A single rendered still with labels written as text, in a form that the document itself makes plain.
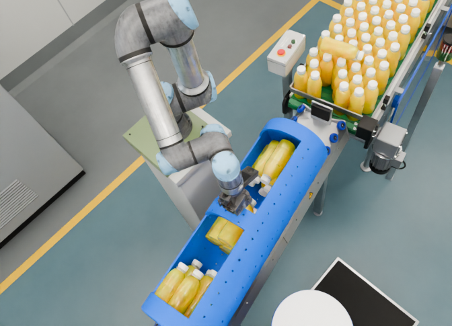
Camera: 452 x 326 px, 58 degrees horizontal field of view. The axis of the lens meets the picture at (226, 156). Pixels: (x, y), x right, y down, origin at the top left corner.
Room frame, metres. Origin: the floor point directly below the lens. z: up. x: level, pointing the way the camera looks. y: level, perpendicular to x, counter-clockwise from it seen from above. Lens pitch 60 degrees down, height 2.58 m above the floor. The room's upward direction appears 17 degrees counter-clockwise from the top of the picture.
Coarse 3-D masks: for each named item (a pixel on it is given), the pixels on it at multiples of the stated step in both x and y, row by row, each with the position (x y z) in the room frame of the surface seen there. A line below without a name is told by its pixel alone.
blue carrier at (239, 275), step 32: (288, 128) 0.82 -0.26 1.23; (320, 160) 0.70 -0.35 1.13; (256, 192) 0.72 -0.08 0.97; (288, 192) 0.59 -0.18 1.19; (256, 224) 0.50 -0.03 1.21; (192, 256) 0.51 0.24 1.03; (224, 256) 0.50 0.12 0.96; (256, 256) 0.40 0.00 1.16; (224, 288) 0.32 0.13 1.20; (160, 320) 0.28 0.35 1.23; (192, 320) 0.25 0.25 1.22; (224, 320) 0.24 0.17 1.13
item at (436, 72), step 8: (432, 72) 0.98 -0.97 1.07; (440, 72) 0.96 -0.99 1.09; (432, 80) 0.97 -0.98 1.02; (424, 88) 0.98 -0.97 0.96; (432, 88) 0.96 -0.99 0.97; (424, 96) 0.97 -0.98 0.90; (424, 104) 0.96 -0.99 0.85; (416, 112) 0.97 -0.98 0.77; (416, 120) 0.96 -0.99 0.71; (408, 128) 0.98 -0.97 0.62; (408, 136) 0.96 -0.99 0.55; (392, 168) 0.97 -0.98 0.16; (392, 176) 0.95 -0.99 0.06
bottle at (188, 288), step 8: (184, 280) 0.40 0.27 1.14; (192, 280) 0.39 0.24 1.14; (184, 288) 0.37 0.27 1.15; (192, 288) 0.36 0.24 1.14; (176, 296) 0.35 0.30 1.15; (184, 296) 0.35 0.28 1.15; (192, 296) 0.34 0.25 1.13; (176, 304) 0.33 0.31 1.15; (184, 304) 0.32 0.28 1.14; (184, 312) 0.30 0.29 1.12
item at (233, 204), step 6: (222, 192) 0.55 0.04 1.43; (240, 192) 0.53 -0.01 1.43; (246, 192) 0.55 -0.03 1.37; (222, 198) 0.53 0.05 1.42; (228, 198) 0.52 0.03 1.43; (234, 198) 0.53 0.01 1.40; (240, 198) 0.54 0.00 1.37; (246, 198) 0.54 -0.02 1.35; (222, 204) 0.55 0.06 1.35; (228, 204) 0.53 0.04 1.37; (234, 204) 0.53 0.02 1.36; (240, 204) 0.52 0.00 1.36; (228, 210) 0.52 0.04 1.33; (234, 210) 0.51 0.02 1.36; (240, 210) 0.51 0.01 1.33
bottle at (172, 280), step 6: (174, 270) 0.45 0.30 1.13; (180, 270) 0.45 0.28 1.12; (168, 276) 0.43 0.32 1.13; (174, 276) 0.43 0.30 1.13; (180, 276) 0.42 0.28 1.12; (162, 282) 0.42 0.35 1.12; (168, 282) 0.41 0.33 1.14; (174, 282) 0.41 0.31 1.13; (180, 282) 0.40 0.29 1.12; (162, 288) 0.40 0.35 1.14; (168, 288) 0.39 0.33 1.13; (174, 288) 0.39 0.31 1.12; (156, 294) 0.38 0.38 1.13; (162, 294) 0.38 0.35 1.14; (168, 294) 0.37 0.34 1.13; (168, 300) 0.36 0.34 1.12
